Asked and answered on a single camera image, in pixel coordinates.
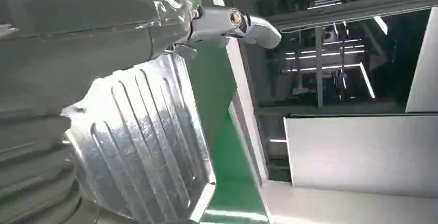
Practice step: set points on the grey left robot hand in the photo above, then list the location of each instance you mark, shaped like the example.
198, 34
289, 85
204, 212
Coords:
75, 44

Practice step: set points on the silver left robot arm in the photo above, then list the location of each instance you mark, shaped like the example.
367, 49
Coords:
34, 181

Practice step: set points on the steel scale weighing tray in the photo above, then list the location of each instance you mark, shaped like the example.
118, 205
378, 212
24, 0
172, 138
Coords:
143, 140

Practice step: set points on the green conveyor belt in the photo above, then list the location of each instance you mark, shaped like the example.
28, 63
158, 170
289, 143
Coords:
232, 181

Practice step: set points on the dark glass partition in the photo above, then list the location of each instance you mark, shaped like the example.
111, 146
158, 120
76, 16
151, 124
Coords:
393, 79

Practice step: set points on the silver conveyor frame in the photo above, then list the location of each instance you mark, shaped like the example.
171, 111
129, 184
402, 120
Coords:
244, 89

